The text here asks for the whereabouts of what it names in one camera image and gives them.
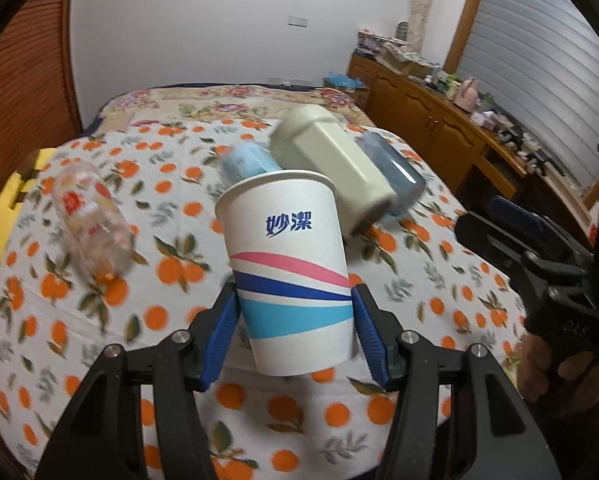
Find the white striped paper cup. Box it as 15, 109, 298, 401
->
216, 170, 356, 376

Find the blue translucent plastic cup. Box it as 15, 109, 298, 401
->
219, 141, 282, 191

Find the right hand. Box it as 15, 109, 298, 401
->
517, 334, 599, 414

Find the wooden sideboard cabinet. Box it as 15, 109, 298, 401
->
347, 53, 588, 244

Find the dark blue-grey tumbler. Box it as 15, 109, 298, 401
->
357, 132, 425, 217

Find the orange-print white blanket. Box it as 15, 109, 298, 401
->
0, 117, 527, 480

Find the clear glass with red print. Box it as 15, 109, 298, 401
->
52, 160, 134, 281

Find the pink kettle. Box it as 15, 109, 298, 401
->
453, 77, 479, 114

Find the yellow plush toy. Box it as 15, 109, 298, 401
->
0, 148, 56, 263

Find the grey window blind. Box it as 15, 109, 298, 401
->
457, 0, 599, 186

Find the cardboard box with clutter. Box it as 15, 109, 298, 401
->
357, 29, 435, 79

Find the cream plastic mug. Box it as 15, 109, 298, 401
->
269, 104, 397, 237

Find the blue item by bed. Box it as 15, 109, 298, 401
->
323, 72, 365, 91

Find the wooden louvred wardrobe door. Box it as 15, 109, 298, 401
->
0, 0, 83, 191

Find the floral bedspread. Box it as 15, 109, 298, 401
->
98, 84, 373, 131

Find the white wall socket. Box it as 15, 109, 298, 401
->
287, 15, 308, 28

